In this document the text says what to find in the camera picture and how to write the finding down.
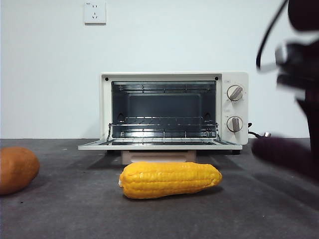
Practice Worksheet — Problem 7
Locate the white wall socket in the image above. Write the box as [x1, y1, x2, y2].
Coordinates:
[84, 2, 107, 25]

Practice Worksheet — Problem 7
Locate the glass oven door with handle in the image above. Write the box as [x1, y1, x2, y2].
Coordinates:
[78, 138, 243, 165]

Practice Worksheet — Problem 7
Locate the black power cable with plug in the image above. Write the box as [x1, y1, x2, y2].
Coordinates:
[248, 122, 272, 139]

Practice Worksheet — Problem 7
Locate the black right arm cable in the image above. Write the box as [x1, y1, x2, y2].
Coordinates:
[256, 0, 287, 73]

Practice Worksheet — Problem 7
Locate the metal wire oven rack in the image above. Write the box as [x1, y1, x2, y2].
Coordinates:
[108, 116, 220, 139]

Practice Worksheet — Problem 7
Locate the brown potato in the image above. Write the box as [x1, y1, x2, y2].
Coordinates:
[0, 146, 40, 195]

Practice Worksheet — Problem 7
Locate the purple eggplant with green stem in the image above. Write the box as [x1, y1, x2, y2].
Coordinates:
[251, 136, 312, 175]

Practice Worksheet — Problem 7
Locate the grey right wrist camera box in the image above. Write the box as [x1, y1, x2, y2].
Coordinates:
[275, 45, 288, 62]

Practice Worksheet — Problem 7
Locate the beige oven knob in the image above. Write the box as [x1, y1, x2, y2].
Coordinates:
[226, 116, 244, 132]
[227, 85, 244, 102]

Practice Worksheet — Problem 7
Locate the white Toshiba toaster oven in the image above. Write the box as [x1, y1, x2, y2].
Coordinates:
[100, 72, 249, 155]

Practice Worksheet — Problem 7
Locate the yellow corn cob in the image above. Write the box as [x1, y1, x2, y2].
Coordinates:
[118, 161, 223, 200]

